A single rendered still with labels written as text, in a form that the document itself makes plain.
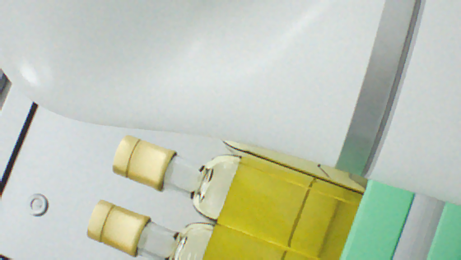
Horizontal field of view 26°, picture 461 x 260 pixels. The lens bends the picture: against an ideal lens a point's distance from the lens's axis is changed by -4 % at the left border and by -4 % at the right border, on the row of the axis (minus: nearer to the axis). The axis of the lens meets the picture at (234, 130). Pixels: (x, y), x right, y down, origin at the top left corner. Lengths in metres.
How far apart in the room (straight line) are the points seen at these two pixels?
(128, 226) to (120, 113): 0.47
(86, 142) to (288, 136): 0.66
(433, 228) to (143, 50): 0.40
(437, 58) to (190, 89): 0.08
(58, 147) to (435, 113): 0.70
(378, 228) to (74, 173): 0.38
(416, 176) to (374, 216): 0.35
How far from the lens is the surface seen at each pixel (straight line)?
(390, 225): 0.70
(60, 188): 0.99
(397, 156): 0.34
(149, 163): 0.83
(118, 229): 0.83
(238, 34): 0.34
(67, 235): 0.98
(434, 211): 0.71
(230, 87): 0.34
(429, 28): 0.33
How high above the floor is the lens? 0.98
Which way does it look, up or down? 7 degrees up
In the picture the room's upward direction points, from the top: 70 degrees counter-clockwise
